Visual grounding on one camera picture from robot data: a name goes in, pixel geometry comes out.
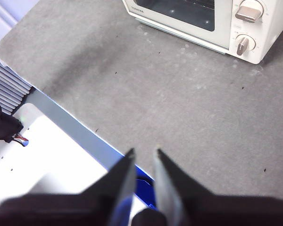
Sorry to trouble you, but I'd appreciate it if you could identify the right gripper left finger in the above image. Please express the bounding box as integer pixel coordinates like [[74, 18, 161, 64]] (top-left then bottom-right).
[[0, 147, 137, 226]]

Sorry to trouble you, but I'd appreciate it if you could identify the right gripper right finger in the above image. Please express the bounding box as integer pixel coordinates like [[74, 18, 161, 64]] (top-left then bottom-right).
[[152, 147, 283, 226]]

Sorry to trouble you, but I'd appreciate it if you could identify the cream Toshiba toaster oven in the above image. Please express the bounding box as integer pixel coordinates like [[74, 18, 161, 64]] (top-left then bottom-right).
[[121, 0, 283, 65]]

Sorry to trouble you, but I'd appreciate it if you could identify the blue rounded plastic part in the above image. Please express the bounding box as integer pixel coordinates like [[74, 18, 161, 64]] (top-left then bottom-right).
[[133, 168, 156, 209]]

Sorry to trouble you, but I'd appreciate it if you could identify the grey ribbed panel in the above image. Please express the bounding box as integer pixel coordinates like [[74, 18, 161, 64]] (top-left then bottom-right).
[[0, 35, 33, 116]]

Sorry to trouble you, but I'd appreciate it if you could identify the beige timer knob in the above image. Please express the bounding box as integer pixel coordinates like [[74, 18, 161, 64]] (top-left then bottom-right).
[[235, 34, 257, 57]]

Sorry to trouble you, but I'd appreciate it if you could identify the beige temperature knob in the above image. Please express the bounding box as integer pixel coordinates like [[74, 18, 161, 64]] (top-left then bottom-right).
[[234, 0, 265, 24]]

